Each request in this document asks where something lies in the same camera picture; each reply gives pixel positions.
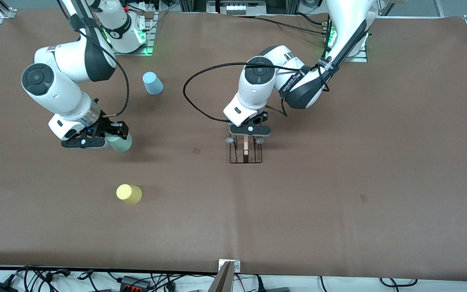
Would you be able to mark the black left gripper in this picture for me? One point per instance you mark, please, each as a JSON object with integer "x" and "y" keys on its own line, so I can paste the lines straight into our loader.
{"x": 258, "y": 120}

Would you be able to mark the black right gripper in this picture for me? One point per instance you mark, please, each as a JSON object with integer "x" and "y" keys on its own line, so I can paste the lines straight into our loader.
{"x": 105, "y": 125}

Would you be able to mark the pale green plastic cup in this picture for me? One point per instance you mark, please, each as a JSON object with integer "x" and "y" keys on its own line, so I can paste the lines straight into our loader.
{"x": 122, "y": 144}

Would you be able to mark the yellow plastic cup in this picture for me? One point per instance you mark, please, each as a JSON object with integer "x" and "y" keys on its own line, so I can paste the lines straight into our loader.
{"x": 129, "y": 194}

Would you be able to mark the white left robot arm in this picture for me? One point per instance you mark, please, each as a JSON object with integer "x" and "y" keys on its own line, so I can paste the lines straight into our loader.
{"x": 258, "y": 85}

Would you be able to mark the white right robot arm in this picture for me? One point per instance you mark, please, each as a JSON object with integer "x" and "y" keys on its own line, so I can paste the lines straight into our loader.
{"x": 67, "y": 61}

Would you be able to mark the light blue plastic cup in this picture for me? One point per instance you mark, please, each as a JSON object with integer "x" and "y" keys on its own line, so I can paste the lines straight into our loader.
{"x": 152, "y": 83}

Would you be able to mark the brown table cover sheet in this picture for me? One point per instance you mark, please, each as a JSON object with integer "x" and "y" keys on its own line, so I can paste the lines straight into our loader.
{"x": 258, "y": 223}

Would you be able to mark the white power strip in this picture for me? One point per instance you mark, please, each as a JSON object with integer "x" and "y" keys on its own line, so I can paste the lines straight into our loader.
{"x": 235, "y": 7}

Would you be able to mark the black orange connector box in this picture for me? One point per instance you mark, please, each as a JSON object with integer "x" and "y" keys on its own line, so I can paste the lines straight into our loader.
{"x": 134, "y": 282}

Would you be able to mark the black power adapter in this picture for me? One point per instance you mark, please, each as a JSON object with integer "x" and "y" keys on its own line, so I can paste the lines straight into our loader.
{"x": 0, "y": 288}

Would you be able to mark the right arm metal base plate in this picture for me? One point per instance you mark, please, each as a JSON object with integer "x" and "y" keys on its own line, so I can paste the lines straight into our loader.
{"x": 151, "y": 36}

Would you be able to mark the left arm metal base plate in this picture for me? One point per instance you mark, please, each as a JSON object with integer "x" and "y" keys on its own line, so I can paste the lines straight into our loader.
{"x": 361, "y": 56}

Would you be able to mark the small metal bracket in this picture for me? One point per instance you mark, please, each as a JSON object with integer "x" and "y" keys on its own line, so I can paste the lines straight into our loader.
{"x": 236, "y": 265}

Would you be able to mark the grey aluminium profile post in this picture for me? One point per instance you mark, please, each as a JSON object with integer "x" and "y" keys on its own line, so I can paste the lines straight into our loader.
{"x": 222, "y": 282}

